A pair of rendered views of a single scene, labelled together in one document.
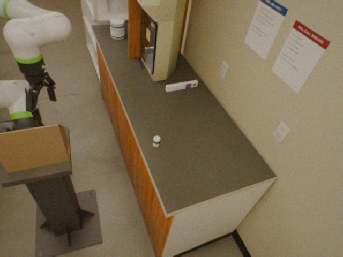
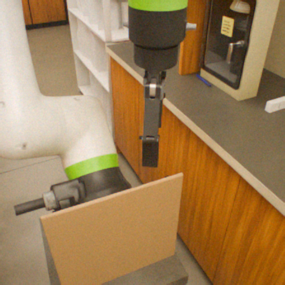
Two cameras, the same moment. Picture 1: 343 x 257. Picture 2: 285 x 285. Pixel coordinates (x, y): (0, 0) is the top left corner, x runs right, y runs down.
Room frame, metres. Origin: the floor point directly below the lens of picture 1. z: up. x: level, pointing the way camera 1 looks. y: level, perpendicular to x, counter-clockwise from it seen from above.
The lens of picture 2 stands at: (0.26, 0.57, 1.65)
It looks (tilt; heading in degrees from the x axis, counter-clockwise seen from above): 37 degrees down; 4
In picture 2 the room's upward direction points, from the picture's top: straight up
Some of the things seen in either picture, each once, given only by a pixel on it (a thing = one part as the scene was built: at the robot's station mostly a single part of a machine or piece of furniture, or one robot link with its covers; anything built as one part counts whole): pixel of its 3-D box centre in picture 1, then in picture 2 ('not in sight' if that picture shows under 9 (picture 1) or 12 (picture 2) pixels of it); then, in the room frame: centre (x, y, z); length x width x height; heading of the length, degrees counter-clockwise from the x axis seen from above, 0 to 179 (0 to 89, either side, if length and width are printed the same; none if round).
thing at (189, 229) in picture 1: (156, 124); (233, 175); (1.59, 0.14, 0.45); 2.05 x 0.67 x 0.90; 30
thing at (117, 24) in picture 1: (117, 28); not in sight; (2.18, 0.66, 1.02); 0.13 x 0.13 x 0.15
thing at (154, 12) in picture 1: (142, 4); not in sight; (1.68, 0.34, 1.46); 0.32 x 0.12 x 0.10; 30
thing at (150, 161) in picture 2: (36, 114); (150, 151); (0.70, 0.58, 1.30); 0.03 x 0.01 x 0.07; 89
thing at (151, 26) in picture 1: (147, 41); (224, 39); (1.71, 0.29, 1.19); 0.30 x 0.01 x 0.40; 29
